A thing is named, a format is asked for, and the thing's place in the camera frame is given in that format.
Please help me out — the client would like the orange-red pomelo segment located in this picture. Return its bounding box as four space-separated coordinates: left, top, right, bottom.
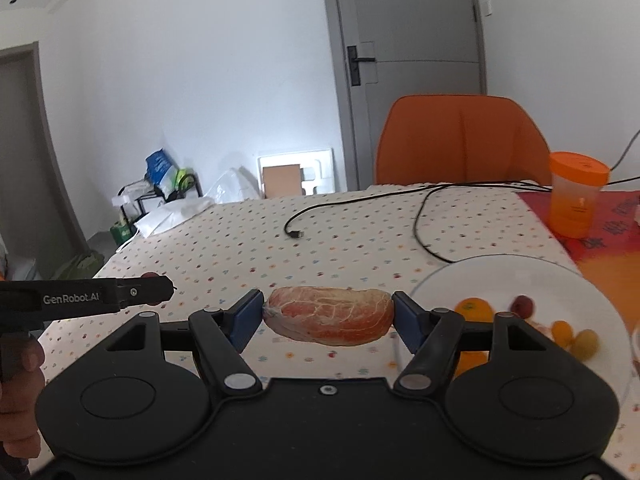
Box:
262 286 395 346

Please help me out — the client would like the black door handle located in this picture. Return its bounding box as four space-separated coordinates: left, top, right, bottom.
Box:
346 42 377 87

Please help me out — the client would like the small orange kumquat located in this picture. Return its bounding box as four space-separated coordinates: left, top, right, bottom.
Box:
550 321 573 348

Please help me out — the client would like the white plastic bag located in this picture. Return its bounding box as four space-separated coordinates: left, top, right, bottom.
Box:
134 195 216 238

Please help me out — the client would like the orange chair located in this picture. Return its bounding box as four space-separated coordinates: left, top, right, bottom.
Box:
375 94 553 186

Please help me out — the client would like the thin dark cable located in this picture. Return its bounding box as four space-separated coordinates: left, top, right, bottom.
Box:
607 130 640 171

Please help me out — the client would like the person's left hand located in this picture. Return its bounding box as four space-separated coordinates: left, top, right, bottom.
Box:
0 337 46 458

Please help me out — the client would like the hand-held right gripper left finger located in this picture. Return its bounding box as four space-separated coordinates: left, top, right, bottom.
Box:
102 289 265 403

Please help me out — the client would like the brown cardboard sheet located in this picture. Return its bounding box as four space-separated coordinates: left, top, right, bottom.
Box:
262 164 303 197

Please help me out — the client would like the grey door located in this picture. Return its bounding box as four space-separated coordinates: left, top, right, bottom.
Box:
320 0 488 193
0 42 86 281

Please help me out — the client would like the white round plate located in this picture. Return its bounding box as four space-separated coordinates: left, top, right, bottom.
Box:
410 255 630 411

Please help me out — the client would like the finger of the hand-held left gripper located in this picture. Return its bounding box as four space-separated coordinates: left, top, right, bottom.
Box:
115 274 174 311

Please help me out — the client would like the round green fruit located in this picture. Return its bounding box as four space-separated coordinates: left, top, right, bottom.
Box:
571 329 600 359

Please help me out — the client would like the orange lidded plastic cup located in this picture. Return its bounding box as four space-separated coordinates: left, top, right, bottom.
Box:
545 151 612 239

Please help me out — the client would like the floral dotted tablecloth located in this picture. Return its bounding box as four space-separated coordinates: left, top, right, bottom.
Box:
37 182 640 476

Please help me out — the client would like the orange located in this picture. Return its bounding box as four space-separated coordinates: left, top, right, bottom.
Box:
456 351 488 373
454 297 493 323

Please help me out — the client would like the red printed mat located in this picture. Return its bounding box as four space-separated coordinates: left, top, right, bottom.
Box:
517 190 640 371

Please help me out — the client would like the black cable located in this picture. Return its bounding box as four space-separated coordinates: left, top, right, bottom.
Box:
285 177 640 264

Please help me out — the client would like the translucent plastic bag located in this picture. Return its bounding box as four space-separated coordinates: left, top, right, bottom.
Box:
207 166 261 204

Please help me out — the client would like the white framed board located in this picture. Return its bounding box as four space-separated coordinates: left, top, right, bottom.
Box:
257 147 335 198

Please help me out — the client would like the blue packet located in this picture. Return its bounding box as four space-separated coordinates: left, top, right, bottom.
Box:
145 148 176 186

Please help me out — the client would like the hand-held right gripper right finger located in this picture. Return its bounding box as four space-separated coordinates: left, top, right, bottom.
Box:
392 290 551 403

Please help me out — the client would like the black metal rack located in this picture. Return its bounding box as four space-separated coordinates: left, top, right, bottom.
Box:
117 172 201 241

